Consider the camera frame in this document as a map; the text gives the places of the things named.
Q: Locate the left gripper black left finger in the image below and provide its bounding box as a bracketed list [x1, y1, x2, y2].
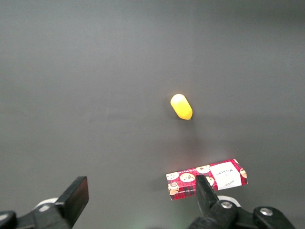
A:
[55, 176, 90, 227]

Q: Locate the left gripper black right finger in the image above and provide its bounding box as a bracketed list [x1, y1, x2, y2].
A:
[195, 175, 220, 217]

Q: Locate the red tartan cookie box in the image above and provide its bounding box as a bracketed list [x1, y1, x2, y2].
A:
[166, 158, 248, 202]

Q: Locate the yellow lemon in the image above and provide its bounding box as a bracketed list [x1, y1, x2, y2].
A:
[170, 93, 193, 121]

